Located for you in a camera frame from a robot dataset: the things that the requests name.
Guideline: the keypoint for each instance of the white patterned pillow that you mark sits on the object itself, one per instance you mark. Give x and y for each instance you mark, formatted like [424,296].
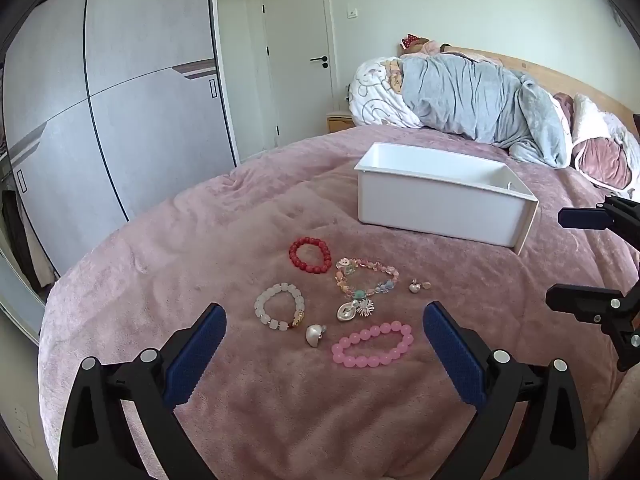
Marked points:
[375,95]

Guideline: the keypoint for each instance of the white wall socket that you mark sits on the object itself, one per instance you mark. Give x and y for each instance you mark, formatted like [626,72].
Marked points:
[17,425]

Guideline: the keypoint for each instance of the grey sliding wardrobe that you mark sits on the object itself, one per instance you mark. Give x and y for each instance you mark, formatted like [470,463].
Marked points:
[150,135]

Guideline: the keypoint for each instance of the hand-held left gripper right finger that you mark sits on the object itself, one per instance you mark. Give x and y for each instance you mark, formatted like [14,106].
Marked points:
[455,350]

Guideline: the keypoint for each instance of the silver teardrop pendant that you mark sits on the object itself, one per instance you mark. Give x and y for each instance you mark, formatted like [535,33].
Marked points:
[346,312]

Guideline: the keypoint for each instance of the grey duvet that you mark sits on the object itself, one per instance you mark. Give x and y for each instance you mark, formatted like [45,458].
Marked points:
[465,95]

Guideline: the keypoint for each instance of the white flower charm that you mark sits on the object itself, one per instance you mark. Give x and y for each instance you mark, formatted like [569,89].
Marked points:
[366,307]

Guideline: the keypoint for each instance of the red bow plush toy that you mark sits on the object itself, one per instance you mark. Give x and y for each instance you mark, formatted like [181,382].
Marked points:
[432,47]

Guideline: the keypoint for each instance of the pink fleece blanket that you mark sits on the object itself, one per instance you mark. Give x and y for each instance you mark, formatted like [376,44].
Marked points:
[200,240]

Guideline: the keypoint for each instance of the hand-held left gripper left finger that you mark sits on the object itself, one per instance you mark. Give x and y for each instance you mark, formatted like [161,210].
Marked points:
[195,360]

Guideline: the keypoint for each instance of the white door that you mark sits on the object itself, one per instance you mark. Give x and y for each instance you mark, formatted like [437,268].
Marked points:
[295,100]

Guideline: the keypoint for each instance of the small heart earring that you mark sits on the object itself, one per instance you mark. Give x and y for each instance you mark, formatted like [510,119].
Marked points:
[414,288]

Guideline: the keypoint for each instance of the pink and white quilt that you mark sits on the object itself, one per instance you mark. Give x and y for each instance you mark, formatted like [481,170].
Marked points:
[605,155]

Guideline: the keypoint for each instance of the white plastic box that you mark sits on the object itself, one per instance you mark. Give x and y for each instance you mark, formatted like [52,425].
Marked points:
[425,205]

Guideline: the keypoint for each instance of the large half pearl earring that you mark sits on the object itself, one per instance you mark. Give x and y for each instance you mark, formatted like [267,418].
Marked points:
[315,336]

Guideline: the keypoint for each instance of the wooden nightstand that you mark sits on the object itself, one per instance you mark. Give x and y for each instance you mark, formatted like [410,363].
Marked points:
[340,122]

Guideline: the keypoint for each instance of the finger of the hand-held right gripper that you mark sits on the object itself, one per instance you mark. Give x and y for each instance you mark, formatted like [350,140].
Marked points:
[580,217]
[582,302]

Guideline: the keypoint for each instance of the red bow headband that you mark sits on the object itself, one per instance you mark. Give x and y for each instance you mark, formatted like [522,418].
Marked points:
[411,40]

